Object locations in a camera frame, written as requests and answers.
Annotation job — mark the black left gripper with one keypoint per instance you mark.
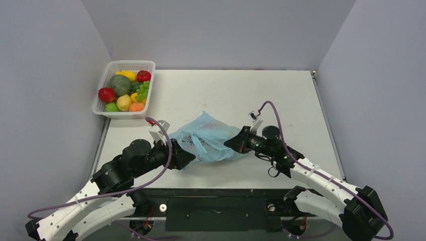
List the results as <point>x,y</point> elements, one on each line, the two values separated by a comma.
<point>181,157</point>

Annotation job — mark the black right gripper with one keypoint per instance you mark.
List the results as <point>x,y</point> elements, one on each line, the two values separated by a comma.
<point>244,141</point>

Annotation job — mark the light blue printed plastic bag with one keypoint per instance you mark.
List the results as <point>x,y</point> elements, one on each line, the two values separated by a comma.
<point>204,137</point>

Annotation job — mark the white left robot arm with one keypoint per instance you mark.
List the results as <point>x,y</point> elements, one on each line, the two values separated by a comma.
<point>104,198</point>

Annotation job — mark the orange fake peach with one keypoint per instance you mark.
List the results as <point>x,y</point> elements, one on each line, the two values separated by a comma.
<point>136,107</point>

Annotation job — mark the green fake grapes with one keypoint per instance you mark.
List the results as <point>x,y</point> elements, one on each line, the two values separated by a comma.
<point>142,91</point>

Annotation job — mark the yellow fake lemon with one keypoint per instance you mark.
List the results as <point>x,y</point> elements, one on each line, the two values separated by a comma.
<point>124,102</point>

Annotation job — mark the dark green fake avocado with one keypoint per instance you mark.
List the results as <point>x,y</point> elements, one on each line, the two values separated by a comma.
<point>136,86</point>

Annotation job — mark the green fake lime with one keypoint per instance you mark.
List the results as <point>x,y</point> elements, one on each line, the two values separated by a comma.
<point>111,107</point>

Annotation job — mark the red fake tomato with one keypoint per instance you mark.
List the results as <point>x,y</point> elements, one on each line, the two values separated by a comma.
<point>143,76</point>

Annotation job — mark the green fake melon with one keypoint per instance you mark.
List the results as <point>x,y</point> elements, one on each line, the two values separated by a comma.
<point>120,84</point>

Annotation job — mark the red fake apple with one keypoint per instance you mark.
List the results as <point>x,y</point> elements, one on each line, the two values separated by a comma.
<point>106,95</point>

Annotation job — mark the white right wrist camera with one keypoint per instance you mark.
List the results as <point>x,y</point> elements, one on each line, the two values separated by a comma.
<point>255,117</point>

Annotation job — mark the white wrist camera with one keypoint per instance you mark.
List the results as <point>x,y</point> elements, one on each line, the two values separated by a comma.
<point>157,130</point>
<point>255,117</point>

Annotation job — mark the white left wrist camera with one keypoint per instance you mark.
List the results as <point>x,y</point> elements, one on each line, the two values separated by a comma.
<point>157,130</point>

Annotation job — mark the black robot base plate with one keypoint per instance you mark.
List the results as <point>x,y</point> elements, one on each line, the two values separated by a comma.
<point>214,210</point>

